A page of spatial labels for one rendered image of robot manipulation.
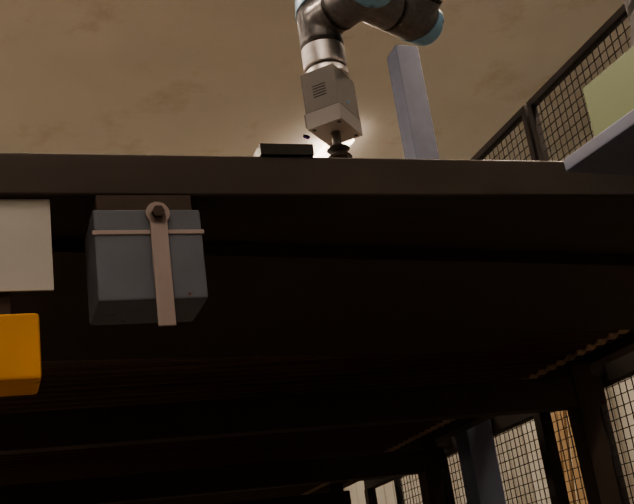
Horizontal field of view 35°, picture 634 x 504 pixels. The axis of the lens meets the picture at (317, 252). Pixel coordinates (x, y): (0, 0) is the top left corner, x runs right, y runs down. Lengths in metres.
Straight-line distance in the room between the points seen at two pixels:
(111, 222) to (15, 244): 0.12
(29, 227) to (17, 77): 4.26
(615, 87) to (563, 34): 4.44
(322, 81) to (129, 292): 0.61
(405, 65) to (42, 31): 1.93
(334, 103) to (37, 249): 0.61
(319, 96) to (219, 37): 3.59
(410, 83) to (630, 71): 2.67
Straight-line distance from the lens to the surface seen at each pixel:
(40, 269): 1.26
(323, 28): 1.75
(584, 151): 1.40
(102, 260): 1.24
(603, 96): 1.43
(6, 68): 5.45
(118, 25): 5.12
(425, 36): 1.82
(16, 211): 1.29
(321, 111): 1.67
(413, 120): 3.94
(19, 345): 1.20
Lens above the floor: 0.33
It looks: 20 degrees up
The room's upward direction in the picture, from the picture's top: 8 degrees counter-clockwise
